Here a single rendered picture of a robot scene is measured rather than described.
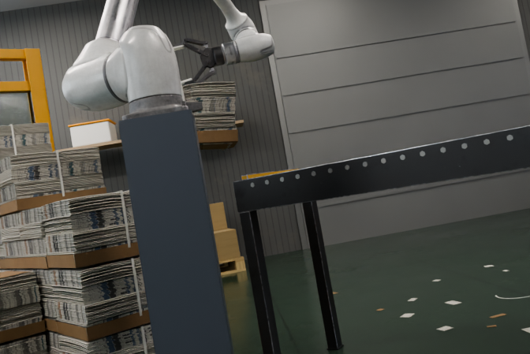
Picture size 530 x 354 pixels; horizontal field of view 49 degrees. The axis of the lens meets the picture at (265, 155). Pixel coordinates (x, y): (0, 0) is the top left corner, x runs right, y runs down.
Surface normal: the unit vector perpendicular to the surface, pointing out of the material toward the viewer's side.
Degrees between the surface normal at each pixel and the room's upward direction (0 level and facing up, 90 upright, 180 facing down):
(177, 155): 90
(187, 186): 90
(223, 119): 90
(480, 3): 90
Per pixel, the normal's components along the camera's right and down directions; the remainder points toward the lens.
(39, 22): 0.07, -0.07
